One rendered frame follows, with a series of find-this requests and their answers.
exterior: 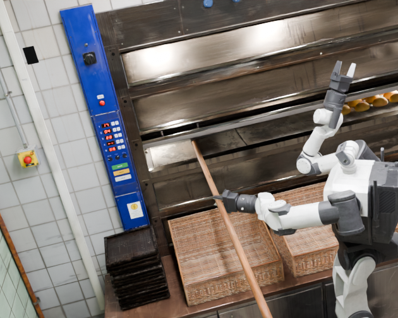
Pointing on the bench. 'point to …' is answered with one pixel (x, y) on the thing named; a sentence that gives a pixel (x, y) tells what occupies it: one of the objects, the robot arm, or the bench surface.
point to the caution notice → (135, 210)
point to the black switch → (90, 58)
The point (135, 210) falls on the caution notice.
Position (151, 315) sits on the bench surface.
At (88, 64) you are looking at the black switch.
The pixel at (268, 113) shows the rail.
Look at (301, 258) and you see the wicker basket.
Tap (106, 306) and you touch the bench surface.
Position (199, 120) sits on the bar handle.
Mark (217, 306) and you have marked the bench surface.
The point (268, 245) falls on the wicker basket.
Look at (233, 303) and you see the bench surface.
